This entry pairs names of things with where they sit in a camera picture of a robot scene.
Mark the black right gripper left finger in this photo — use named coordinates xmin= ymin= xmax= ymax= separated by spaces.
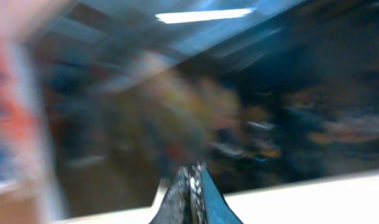
xmin=149 ymin=167 xmax=192 ymax=224

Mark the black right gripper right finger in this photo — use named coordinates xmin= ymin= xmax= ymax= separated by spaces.
xmin=189 ymin=162 xmax=243 ymax=224

